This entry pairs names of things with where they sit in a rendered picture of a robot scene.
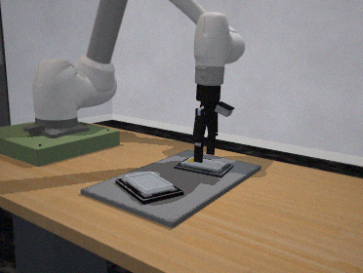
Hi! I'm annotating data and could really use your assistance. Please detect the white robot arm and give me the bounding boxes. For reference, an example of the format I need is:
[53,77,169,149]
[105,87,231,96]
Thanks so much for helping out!
[23,0,245,138]

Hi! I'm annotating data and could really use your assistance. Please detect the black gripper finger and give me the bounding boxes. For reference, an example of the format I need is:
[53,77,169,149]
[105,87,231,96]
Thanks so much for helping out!
[206,107,218,155]
[192,106,213,163]

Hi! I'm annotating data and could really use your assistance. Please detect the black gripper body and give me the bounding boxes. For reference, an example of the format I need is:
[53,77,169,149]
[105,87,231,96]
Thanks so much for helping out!
[196,84,221,118]

